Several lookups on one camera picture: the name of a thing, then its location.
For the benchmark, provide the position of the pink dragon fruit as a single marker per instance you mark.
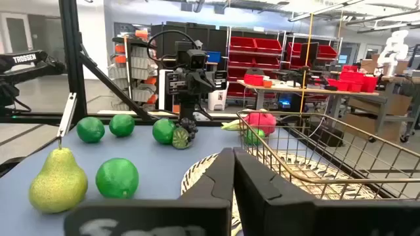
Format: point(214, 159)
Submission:
point(262, 122)

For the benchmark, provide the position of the cardboard box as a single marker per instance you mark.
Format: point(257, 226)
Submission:
point(361, 126)
point(397, 105)

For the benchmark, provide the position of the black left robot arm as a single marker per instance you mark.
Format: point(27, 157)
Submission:
point(188, 106)

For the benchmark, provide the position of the wooden top workbench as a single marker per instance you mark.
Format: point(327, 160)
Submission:
point(295, 89)

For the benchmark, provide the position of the blue plastic bin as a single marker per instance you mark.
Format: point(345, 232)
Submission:
point(214, 56)

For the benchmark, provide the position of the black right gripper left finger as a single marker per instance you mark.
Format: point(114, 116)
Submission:
point(213, 190)

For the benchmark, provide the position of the small black robot arm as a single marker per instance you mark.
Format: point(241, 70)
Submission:
point(295, 75)

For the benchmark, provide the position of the yellow-green pear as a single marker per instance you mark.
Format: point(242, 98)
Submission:
point(59, 187)

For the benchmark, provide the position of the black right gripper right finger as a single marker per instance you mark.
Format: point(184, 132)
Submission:
point(256, 196)

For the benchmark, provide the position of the round woven placemat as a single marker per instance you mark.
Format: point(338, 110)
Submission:
point(193, 173)

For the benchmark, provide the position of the black storage cabinet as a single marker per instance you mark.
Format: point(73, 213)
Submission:
point(210, 39)

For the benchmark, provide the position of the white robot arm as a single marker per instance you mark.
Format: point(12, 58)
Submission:
point(393, 49)

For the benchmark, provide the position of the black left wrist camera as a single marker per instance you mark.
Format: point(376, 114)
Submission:
point(197, 59)

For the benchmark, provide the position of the white plastic waste bin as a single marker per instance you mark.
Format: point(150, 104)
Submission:
point(217, 100)

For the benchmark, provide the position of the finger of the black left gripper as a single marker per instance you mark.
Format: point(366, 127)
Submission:
point(195, 83)
point(209, 83)

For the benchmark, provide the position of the grey metal workbench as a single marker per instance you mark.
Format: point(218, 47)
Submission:
point(382, 111)

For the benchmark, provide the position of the silver metal bracket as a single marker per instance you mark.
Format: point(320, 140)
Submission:
point(67, 114)

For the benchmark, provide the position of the metal shelf with red bins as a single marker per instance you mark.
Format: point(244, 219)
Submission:
point(256, 44)

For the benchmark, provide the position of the cut green lime half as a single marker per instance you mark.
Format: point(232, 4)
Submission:
point(180, 138)

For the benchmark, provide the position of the red plastic bin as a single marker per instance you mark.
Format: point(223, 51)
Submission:
point(338, 85)
point(253, 80)
point(370, 84)
point(351, 76)

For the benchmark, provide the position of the dark purple grape bunch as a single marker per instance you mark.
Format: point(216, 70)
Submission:
point(188, 124)

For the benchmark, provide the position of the small green lime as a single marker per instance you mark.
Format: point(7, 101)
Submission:
point(254, 137)

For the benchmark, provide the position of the rack of grey orange bins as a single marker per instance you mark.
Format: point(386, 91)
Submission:
point(141, 65)

